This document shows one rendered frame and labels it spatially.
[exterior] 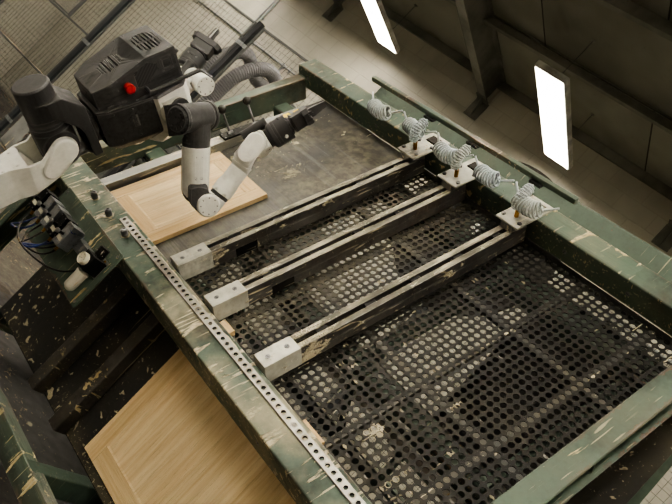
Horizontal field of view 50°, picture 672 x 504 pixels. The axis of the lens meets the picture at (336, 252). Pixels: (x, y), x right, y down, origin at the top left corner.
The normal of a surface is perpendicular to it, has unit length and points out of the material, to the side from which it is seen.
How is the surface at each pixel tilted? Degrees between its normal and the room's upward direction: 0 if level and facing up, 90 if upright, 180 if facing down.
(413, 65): 90
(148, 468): 90
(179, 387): 90
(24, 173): 111
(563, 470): 59
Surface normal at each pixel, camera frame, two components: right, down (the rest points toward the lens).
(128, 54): -0.32, -0.55
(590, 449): 0.00, -0.76
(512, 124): -0.31, -0.36
